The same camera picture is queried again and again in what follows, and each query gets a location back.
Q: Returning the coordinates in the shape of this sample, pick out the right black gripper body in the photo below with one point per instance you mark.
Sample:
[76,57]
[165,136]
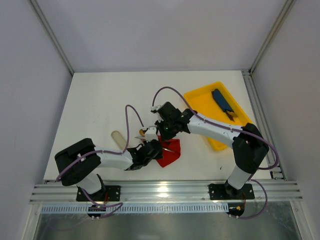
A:
[162,127]

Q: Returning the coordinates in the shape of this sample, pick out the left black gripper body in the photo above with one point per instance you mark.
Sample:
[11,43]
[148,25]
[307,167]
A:
[153,146]

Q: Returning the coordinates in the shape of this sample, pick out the gold spoon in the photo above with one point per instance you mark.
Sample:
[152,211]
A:
[142,132]

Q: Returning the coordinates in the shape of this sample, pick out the red paper napkin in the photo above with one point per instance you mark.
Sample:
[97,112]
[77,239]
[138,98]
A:
[169,157]

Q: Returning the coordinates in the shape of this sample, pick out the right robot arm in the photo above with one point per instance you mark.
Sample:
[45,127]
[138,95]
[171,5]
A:
[249,147]

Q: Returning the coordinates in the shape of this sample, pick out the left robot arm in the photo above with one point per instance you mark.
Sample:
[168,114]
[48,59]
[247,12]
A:
[77,162]

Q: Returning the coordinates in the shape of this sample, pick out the yellow plastic bin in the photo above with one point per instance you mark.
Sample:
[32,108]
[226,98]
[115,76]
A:
[202,101]

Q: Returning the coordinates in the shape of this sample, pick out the left controller board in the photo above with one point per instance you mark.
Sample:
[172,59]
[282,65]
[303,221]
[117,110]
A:
[95,212]

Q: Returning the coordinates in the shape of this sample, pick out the controller board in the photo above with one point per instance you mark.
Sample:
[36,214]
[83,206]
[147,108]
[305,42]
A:
[235,210]
[95,212]

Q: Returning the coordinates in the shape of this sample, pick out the right controller board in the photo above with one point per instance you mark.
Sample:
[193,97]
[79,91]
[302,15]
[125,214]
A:
[235,210]

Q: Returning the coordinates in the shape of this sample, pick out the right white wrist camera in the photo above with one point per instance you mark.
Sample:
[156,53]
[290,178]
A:
[154,109]

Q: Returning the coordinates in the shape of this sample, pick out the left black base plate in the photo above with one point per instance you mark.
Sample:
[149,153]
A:
[109,193]

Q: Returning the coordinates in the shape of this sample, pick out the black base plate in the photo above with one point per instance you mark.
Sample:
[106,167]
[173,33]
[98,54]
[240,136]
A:
[223,191]
[109,193]

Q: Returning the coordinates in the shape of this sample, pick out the slotted cable duct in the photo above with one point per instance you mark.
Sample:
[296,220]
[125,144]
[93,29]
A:
[140,208]

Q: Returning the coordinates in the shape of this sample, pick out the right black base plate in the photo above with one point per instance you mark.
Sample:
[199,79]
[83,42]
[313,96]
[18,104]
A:
[223,191]

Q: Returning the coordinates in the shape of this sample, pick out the right side aluminium rail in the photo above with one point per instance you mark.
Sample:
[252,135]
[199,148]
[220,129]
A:
[277,173]

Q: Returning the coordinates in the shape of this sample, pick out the aluminium mounting rail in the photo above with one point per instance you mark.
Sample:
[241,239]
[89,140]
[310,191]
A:
[166,191]

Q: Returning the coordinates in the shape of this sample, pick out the right aluminium frame post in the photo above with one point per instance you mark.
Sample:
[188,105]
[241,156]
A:
[275,28]

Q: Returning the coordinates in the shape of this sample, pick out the aluminium frame post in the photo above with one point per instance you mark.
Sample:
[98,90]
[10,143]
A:
[51,35]
[275,28]

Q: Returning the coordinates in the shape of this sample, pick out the left aluminium frame post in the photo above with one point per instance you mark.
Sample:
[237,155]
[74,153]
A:
[51,35]

